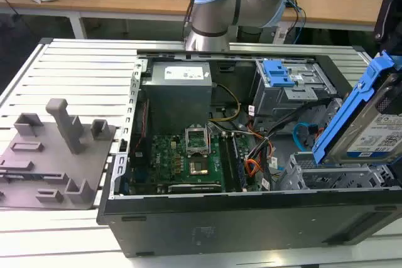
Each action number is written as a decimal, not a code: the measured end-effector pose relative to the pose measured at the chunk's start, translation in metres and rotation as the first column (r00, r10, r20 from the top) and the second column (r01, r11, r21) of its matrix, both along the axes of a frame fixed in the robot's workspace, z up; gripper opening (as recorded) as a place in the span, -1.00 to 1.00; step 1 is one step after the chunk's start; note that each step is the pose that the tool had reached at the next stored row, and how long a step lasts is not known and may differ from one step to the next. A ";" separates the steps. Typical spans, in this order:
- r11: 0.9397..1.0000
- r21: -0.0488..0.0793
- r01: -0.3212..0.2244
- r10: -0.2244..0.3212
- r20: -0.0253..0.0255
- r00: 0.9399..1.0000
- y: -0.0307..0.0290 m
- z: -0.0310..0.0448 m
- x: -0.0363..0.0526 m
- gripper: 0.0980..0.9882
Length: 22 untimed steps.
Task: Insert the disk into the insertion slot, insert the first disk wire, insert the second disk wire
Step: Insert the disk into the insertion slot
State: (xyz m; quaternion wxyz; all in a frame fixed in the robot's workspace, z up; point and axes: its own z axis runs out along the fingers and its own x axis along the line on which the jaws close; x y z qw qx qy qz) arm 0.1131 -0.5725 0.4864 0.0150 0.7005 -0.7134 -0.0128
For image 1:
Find hard disk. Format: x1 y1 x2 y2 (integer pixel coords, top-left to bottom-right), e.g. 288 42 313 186
312 50 402 166

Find metal disk bay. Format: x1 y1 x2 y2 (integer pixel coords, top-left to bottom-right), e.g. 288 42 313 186
276 151 393 191

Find black RAM slot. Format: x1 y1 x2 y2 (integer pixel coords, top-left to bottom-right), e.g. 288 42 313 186
231 134 247 192
219 134 236 193

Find blue plastic cage latch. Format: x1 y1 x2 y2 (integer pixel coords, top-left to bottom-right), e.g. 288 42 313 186
263 60 296 88

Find metal drive cage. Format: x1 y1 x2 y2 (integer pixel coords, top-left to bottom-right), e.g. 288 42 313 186
253 59 339 126

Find grey power supply unit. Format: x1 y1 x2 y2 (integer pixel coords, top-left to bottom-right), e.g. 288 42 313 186
143 62 213 128

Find metal socket cover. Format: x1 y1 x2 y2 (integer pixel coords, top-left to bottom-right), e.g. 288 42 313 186
184 126 210 158

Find CPU socket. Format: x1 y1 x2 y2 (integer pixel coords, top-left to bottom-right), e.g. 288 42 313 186
188 160 210 177

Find green motherboard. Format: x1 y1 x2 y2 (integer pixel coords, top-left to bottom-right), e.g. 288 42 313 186
150 132 261 193

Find black graphics card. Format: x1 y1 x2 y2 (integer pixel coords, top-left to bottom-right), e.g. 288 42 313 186
167 182 221 194

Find black open PC case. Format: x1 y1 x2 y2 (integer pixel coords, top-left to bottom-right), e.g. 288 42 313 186
95 48 402 258

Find grey parts rack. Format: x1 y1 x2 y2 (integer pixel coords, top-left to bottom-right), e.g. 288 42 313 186
0 98 117 210

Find blue hanging cables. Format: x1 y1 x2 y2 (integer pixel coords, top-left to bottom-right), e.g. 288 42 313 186
285 0 308 45

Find black flat cable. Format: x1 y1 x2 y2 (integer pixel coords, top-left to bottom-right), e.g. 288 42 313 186
247 98 331 159

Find blue disk wire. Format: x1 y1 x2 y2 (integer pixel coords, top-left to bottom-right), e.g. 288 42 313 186
293 122 318 153

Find yellow power wire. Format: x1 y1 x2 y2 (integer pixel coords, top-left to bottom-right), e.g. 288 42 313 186
209 83 242 122

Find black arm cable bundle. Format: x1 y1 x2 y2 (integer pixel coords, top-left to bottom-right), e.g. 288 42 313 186
183 0 207 45

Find orange wire bundle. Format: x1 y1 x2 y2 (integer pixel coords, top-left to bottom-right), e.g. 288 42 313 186
244 158 268 178

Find red thin wire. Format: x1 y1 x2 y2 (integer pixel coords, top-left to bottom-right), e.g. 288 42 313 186
130 100 149 156

